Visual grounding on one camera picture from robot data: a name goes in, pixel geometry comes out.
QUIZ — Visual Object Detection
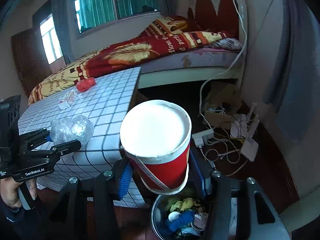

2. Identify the clear plastic bag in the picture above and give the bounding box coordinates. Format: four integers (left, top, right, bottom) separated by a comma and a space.
50, 115, 94, 146

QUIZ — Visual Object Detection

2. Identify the yellow cloth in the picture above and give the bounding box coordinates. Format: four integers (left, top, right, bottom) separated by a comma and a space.
165, 197, 201, 212

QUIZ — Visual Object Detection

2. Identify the blue cloth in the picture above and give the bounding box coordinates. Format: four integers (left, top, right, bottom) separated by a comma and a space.
165, 210, 195, 232

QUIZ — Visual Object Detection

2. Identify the blue paper bowl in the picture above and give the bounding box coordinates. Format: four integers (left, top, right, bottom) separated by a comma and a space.
168, 211, 180, 222

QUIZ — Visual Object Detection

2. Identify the red paper cup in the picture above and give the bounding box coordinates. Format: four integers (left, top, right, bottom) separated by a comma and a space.
120, 100, 192, 195

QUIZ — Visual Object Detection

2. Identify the black trash bin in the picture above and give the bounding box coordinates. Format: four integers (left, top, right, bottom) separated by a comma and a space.
150, 192, 238, 240

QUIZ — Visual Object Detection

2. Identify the person's left hand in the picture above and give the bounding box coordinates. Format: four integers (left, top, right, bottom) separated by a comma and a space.
1, 177, 37, 209

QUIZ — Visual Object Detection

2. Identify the white power strip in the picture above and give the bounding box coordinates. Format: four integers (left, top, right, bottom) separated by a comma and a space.
191, 129, 214, 148

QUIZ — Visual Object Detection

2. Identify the white wifi router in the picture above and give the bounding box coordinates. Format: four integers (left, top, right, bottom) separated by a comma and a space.
240, 102, 260, 162

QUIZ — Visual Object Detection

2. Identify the white checked tablecloth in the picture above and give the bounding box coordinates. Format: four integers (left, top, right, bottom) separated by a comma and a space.
18, 67, 140, 191

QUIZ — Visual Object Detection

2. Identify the cardboard box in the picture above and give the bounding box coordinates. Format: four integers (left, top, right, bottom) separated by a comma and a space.
204, 82, 242, 129

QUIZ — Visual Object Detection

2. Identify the small bright window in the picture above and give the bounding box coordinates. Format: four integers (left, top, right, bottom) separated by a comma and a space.
40, 14, 63, 64

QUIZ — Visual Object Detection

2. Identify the grey hanging curtain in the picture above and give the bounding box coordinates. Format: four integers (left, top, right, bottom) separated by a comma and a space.
263, 0, 319, 142

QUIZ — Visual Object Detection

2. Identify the bed with red headboard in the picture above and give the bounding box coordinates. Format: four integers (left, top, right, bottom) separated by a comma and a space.
29, 0, 246, 103

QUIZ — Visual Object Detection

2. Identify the large window green curtain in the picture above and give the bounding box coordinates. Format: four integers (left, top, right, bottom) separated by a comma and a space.
74, 0, 159, 33

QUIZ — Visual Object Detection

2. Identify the red yellow patterned blanket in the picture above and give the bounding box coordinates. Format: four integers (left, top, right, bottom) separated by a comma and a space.
28, 16, 231, 105

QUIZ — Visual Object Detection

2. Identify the white cable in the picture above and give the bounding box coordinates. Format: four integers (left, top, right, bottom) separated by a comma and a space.
198, 0, 249, 177

